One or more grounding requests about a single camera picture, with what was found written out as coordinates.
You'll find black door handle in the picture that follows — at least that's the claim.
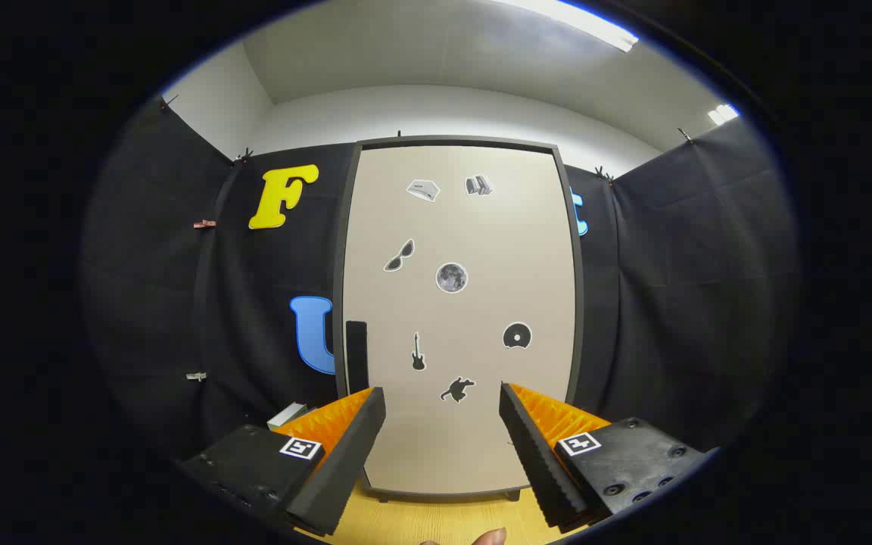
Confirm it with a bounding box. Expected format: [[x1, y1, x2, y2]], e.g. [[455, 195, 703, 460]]
[[346, 321, 369, 391]]

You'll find grey cabinet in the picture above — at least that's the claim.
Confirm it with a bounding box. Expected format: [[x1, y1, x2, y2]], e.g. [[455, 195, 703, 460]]
[[332, 135, 587, 504]]

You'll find black backdrop cloth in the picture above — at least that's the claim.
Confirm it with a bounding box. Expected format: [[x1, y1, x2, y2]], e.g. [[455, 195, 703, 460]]
[[80, 95, 800, 462]]

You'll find long ceiling light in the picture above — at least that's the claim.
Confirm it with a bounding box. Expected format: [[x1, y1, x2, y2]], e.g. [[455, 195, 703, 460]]
[[497, 0, 640, 52]]

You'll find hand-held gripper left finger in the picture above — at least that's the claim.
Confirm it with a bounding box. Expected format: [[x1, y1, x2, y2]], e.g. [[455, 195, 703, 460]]
[[179, 386, 388, 538]]

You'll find green book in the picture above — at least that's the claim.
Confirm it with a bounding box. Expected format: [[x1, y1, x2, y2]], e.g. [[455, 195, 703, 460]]
[[267, 403, 308, 432]]

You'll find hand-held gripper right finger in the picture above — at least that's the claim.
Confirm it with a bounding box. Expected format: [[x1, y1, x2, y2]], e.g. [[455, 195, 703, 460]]
[[498, 381, 718, 534]]

